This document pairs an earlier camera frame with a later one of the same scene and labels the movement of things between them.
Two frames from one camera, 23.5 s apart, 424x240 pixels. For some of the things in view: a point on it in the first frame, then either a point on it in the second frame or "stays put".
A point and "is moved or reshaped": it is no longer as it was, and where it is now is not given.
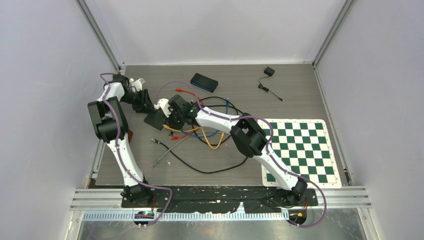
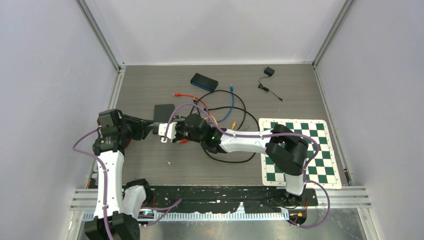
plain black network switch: [156, 118] is moved or reshaped
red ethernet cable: [174, 137] is moved or reshaped
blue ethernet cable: [227, 100] is moved or reshaped
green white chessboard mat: [303, 148] stays put
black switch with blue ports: [204, 82] stays put
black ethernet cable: [194, 132] is moved or reshaped
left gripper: [146, 105] to [141, 131]
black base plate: [220, 199] stays put
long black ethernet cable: [194, 167] to [212, 108]
